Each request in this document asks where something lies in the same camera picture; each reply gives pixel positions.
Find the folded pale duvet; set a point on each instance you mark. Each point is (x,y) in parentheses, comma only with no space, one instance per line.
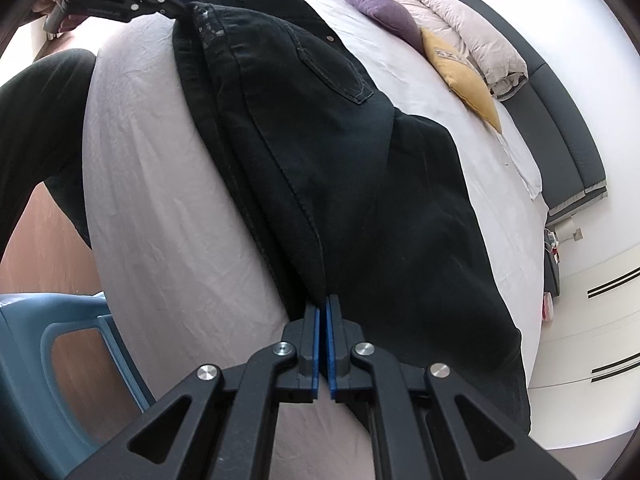
(465,25)

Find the purple pillow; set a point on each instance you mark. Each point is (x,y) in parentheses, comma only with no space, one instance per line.
(380,7)

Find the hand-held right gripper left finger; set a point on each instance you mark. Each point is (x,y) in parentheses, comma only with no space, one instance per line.
(314,355)

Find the blue plastic chair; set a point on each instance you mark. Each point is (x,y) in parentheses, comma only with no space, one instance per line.
(25,385)

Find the person's left hand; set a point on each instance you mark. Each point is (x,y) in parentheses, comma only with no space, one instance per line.
(76,21)

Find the white pillow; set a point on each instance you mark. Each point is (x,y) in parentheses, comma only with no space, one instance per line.
(522,165)

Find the bed with white sheet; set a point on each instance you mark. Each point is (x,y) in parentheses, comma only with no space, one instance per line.
(150,210)

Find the dark nightstand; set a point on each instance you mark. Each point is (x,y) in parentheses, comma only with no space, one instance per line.
(551,275)

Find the person's leg in black trousers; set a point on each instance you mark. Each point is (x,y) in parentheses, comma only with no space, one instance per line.
(40,125)

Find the black pants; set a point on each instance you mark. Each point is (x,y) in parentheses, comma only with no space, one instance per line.
(325,160)

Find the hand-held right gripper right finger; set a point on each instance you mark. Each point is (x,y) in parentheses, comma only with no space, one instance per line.
(332,355)

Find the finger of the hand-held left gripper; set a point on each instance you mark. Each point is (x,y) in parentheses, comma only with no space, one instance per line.
(176,1)

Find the yellow pillow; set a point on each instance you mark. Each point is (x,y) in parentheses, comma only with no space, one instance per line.
(460,75)

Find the dark grey bed headboard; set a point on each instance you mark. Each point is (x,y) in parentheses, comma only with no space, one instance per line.
(565,125)

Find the wall socket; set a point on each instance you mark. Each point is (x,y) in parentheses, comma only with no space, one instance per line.
(578,234)

